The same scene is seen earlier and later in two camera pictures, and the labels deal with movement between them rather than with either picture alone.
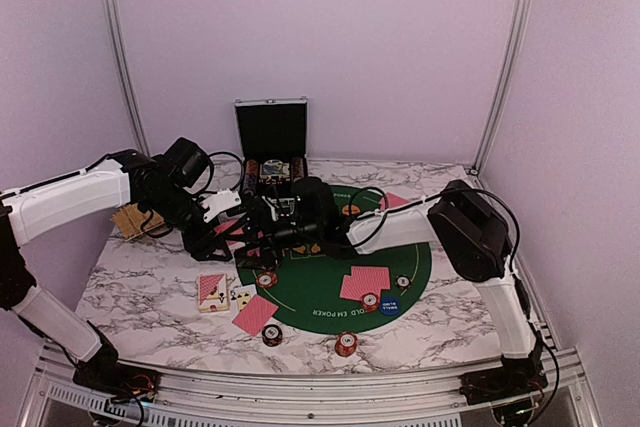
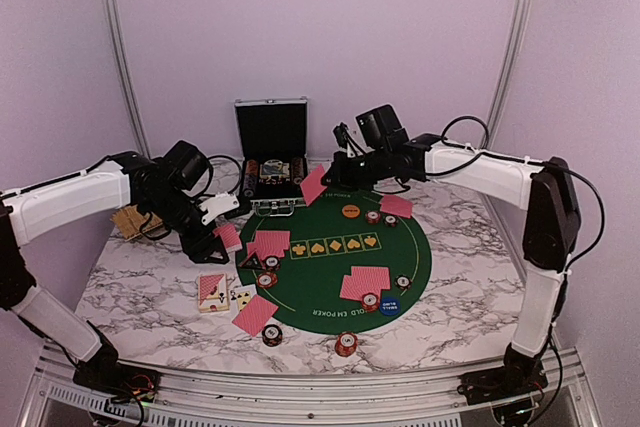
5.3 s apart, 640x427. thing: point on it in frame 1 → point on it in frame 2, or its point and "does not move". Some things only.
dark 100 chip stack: (272, 335) does not move
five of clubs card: (239, 297) does not move
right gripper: (269, 242) → (337, 175)
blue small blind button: (390, 306) does not move
